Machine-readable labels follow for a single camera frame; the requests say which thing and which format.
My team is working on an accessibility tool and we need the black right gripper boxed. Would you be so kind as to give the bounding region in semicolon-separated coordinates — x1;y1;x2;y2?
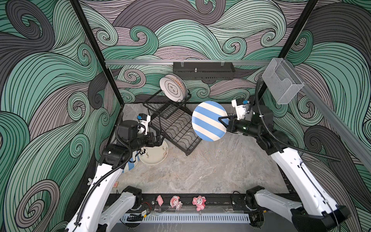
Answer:
220;114;266;139

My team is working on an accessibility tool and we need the blue striped plate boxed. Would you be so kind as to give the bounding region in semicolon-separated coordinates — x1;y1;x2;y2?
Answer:
122;159;139;173
192;101;228;142

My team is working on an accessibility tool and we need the cream floral painted plate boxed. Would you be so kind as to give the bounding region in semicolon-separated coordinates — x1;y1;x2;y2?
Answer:
139;140;169;165

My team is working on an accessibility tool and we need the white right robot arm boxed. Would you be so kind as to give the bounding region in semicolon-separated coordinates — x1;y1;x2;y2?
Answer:
218;116;351;232

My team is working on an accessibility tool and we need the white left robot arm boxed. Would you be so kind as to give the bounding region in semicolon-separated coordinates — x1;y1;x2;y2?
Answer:
65;132;164;232

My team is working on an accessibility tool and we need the small pink figurine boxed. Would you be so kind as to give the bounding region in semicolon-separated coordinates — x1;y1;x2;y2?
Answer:
156;195;164;206

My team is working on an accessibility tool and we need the pink white round figurine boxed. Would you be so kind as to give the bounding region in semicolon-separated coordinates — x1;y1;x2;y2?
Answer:
170;196;183;210

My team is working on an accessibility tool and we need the pink plush figurine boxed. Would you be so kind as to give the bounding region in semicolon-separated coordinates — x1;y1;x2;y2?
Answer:
192;196;206;212

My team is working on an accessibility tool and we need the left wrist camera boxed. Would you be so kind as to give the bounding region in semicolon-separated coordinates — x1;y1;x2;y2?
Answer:
117;113;152;143

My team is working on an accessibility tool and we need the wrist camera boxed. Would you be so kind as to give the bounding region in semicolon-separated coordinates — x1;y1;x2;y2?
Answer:
117;113;152;143
231;98;250;120

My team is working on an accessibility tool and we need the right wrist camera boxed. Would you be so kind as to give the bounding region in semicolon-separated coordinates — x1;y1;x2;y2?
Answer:
231;98;250;120

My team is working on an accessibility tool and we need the black wire dish rack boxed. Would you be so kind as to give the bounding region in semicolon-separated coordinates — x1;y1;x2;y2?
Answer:
143;90;202;156

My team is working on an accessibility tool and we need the black wall mounted tray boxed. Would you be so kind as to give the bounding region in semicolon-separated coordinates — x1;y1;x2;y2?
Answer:
173;62;236;81

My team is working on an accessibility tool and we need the clear acrylic wall box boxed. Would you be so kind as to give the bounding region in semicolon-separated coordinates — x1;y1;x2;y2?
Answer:
262;58;304;105

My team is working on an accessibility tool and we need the aluminium wall rail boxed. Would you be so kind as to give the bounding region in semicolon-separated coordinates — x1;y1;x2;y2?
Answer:
104;59;271;66

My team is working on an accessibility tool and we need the white slotted cable duct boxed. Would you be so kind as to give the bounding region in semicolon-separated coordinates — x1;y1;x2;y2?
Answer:
119;213;251;224

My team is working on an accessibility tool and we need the black corner frame post right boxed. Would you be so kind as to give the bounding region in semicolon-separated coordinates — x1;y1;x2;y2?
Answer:
252;1;318;105

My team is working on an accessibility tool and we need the black corner frame post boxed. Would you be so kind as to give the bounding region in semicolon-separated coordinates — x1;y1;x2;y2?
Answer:
70;0;125;107
252;1;318;105

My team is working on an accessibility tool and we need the black corner frame post left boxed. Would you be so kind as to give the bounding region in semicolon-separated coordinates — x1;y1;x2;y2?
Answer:
70;0;125;107

